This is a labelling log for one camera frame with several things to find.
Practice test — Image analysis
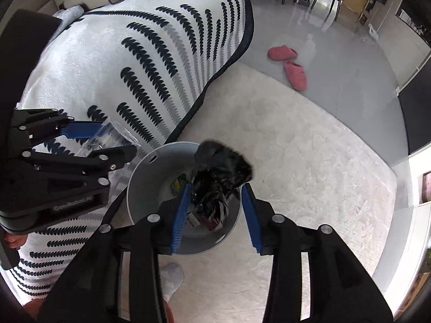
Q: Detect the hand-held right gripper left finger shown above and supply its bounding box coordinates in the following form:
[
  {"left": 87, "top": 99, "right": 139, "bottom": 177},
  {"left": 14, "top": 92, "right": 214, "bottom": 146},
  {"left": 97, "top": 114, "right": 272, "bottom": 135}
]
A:
[{"left": 35, "top": 183, "right": 192, "bottom": 323}]

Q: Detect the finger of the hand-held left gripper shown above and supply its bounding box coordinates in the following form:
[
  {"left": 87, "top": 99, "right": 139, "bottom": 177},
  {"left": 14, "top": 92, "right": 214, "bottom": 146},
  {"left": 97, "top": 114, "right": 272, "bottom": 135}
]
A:
[
  {"left": 20, "top": 145, "right": 138, "bottom": 189},
  {"left": 10, "top": 108, "right": 105, "bottom": 149}
]

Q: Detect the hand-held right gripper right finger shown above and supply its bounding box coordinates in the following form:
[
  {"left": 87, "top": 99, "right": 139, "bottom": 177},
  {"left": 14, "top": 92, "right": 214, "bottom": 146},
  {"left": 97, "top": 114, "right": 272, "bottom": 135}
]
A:
[{"left": 241, "top": 183, "right": 394, "bottom": 323}]

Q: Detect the clear plastic wrapper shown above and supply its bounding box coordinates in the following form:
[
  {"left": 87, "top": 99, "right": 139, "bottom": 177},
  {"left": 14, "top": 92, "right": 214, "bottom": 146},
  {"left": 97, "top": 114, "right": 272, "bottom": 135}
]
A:
[{"left": 81, "top": 118, "right": 142, "bottom": 157}]

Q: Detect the grey round bin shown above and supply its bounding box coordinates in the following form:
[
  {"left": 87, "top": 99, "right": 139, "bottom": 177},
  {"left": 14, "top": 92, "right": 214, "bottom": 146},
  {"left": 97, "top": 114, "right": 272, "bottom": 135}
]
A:
[{"left": 126, "top": 141, "right": 242, "bottom": 255}]

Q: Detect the black plastic bag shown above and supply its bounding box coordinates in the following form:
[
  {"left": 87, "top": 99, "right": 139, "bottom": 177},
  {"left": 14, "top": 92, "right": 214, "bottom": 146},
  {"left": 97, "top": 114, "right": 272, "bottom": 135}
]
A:
[{"left": 194, "top": 139, "right": 254, "bottom": 189}]

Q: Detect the person's left hand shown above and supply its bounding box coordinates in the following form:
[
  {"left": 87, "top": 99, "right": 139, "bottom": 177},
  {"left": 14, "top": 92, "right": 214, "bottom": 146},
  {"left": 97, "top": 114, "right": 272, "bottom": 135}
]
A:
[{"left": 5, "top": 233, "right": 27, "bottom": 250}]

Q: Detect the white blanket with dark pattern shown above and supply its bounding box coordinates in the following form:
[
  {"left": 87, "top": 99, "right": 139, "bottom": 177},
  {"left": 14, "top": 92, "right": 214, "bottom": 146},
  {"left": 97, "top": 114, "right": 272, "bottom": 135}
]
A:
[{"left": 7, "top": 0, "right": 255, "bottom": 307}]

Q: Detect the cream shaggy rug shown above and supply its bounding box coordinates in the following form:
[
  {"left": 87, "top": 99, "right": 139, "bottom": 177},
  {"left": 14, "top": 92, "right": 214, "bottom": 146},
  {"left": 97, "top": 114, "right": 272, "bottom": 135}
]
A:
[{"left": 111, "top": 62, "right": 409, "bottom": 323}]

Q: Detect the white sock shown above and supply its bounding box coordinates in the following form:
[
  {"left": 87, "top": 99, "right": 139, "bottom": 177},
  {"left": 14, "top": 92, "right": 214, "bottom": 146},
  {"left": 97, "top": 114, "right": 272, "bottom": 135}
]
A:
[{"left": 160, "top": 263, "right": 185, "bottom": 303}]

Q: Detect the person's right leg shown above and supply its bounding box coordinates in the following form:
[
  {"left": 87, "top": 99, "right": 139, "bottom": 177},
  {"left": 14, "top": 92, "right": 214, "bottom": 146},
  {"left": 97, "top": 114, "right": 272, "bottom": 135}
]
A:
[{"left": 163, "top": 299, "right": 176, "bottom": 323}]

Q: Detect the person's leg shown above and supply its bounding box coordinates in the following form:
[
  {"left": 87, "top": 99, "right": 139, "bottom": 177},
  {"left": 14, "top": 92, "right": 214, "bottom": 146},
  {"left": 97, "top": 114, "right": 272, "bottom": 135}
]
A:
[
  {"left": 163, "top": 299, "right": 176, "bottom": 323},
  {"left": 23, "top": 297, "right": 46, "bottom": 318}
]

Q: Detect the person's left leg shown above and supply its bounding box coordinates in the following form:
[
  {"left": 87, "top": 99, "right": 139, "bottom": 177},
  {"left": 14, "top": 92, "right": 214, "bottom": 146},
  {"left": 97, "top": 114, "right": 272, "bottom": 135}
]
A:
[{"left": 23, "top": 297, "right": 46, "bottom": 318}]

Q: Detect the light blue towel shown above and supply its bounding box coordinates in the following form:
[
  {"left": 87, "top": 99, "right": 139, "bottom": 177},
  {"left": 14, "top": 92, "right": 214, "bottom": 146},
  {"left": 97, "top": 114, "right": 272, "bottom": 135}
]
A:
[{"left": 52, "top": 4, "right": 88, "bottom": 29}]

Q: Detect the pink slipper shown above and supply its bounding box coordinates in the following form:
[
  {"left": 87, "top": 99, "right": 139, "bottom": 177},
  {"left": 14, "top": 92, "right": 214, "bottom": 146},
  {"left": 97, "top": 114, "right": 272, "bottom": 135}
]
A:
[
  {"left": 267, "top": 45, "right": 298, "bottom": 62},
  {"left": 283, "top": 61, "right": 308, "bottom": 91}
]

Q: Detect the black cabinet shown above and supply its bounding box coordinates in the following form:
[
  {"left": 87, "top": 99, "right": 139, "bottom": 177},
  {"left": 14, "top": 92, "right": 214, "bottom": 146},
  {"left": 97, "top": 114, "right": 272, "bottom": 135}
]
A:
[{"left": 397, "top": 50, "right": 431, "bottom": 157}]

